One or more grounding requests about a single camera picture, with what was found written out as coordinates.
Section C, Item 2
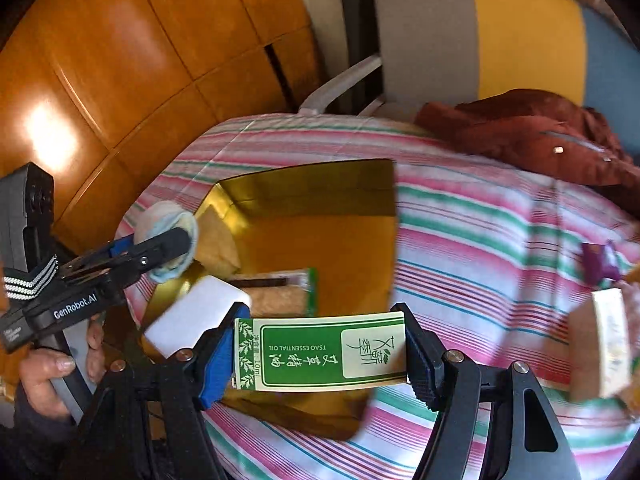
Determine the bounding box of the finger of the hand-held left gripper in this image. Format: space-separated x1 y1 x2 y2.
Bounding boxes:
107 228 193 286
70 237 143 271

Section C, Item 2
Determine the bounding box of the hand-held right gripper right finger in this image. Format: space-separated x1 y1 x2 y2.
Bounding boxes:
394 303 581 480

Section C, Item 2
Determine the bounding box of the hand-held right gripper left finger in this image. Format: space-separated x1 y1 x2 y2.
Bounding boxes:
75 317 237 480

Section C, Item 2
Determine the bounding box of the cream sock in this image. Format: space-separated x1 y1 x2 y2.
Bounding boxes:
136 201 199 283

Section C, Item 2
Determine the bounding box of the white sponge block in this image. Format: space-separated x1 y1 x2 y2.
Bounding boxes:
142 276 252 361

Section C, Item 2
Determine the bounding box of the green carton box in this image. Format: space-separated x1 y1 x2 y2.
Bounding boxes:
232 311 408 391

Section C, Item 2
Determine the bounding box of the gold tin box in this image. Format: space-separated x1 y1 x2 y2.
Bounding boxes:
142 159 398 441

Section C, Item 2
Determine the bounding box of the beige cardboard box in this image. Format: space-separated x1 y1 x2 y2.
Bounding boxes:
570 287 632 401

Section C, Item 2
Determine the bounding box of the purple packet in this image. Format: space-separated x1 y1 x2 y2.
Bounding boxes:
581 240 623 283

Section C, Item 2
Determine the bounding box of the person's left forearm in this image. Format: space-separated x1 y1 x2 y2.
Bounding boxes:
0 385 76 480

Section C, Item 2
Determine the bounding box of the person's left hand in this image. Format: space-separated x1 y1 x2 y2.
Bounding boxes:
19 347 76 419

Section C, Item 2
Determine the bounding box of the striped table cloth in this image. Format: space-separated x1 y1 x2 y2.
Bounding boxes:
115 114 640 480

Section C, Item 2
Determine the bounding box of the wooden wardrobe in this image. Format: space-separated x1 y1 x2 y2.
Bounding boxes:
0 0 326 241

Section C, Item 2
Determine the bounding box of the dark red jacket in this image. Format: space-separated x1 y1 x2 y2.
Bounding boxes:
415 89 640 201

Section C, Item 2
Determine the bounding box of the black rolled mat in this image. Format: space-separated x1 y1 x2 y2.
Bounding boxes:
336 0 383 116

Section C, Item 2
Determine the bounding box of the grey yellow blue chair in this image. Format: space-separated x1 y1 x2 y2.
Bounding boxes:
298 0 640 121

